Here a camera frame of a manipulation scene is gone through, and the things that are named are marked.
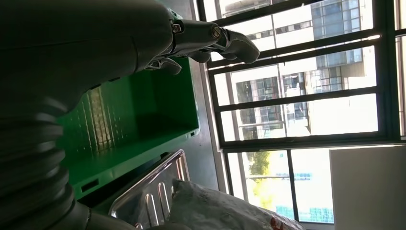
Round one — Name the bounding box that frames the shiny metal machine tray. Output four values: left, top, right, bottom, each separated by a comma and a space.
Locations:
109, 149, 191, 230

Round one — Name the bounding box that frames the ribbed grey left arm sleeve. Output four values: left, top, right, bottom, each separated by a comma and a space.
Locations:
0, 104, 75, 230

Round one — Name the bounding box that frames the grey plastic courier package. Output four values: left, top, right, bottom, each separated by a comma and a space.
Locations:
168, 179, 306, 230

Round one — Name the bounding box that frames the green plastic delivery box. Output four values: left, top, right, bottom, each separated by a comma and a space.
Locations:
57, 57, 201, 201

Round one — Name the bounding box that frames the black window frame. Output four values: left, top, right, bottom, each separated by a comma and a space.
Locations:
193, 0, 406, 223

